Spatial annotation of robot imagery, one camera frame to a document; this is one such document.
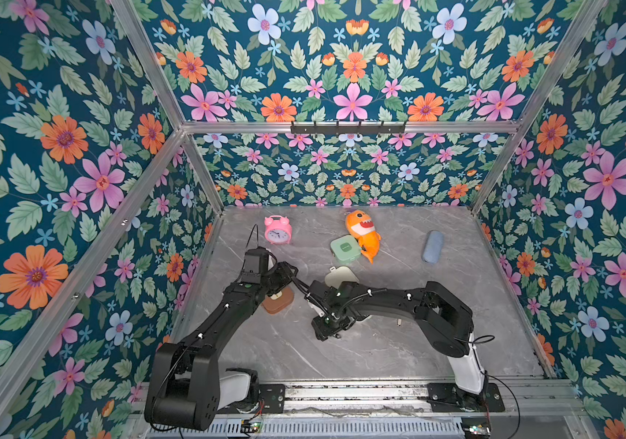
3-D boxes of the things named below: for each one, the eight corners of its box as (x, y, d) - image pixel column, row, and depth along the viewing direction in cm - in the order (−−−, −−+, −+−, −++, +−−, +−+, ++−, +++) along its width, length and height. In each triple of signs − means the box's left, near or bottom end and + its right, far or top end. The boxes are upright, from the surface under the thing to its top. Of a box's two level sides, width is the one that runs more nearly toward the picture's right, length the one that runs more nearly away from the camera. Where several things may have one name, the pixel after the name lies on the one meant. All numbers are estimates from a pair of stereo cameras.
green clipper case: (343, 267, 102) (343, 263, 100) (327, 247, 109) (327, 243, 106) (365, 254, 106) (366, 250, 104) (348, 235, 112) (349, 231, 110)
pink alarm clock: (269, 244, 110) (263, 225, 101) (271, 234, 113) (265, 215, 104) (291, 243, 110) (287, 225, 101) (292, 234, 113) (288, 215, 104)
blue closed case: (419, 259, 106) (421, 256, 104) (428, 231, 115) (429, 228, 113) (436, 265, 104) (438, 262, 102) (444, 236, 113) (446, 233, 111)
